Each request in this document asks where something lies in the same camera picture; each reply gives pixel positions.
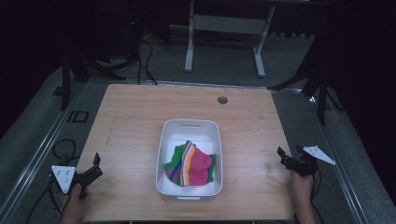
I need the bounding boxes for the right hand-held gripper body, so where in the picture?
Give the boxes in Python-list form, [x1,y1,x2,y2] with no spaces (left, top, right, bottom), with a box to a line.
[280,145,337,178]

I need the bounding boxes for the white plastic basket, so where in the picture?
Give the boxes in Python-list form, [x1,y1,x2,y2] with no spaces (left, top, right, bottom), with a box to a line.
[155,119,224,201]

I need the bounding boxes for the black looped cable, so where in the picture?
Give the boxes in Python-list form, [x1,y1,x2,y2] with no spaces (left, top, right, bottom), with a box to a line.
[50,137,82,166]

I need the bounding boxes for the person's left hand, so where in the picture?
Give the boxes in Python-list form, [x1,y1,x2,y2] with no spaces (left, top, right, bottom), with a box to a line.
[60,183,89,217]

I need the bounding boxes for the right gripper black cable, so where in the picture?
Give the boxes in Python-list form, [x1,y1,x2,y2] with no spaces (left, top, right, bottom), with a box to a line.
[310,167,327,224]

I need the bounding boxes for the pink green striped sock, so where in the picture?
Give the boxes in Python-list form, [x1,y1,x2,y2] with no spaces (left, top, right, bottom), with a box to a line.
[163,139,218,188]

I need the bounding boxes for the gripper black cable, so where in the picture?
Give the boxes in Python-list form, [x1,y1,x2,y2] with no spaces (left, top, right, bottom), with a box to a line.
[310,167,327,224]
[25,175,64,224]

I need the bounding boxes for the white metal desk frame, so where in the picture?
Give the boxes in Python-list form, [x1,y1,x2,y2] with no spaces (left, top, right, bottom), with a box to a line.
[183,0,276,78]

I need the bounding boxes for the metal floor rail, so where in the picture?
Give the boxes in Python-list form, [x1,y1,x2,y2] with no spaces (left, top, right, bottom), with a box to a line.
[0,81,90,224]
[269,87,372,224]

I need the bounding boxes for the black floor cable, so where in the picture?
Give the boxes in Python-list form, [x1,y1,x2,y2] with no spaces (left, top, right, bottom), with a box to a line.
[135,36,159,87]

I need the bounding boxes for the black tripod stand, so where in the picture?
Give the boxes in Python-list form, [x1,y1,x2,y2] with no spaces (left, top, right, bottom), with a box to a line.
[266,34,346,127]
[53,50,127,112]

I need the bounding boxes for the person's right hand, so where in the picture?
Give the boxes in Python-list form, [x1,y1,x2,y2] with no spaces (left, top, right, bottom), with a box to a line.
[290,170,315,203]

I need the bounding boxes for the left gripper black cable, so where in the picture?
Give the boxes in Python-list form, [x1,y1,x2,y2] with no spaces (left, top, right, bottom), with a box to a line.
[25,175,64,224]

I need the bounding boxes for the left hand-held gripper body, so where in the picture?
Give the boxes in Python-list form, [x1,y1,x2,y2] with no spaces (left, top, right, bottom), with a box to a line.
[50,165,95,201]

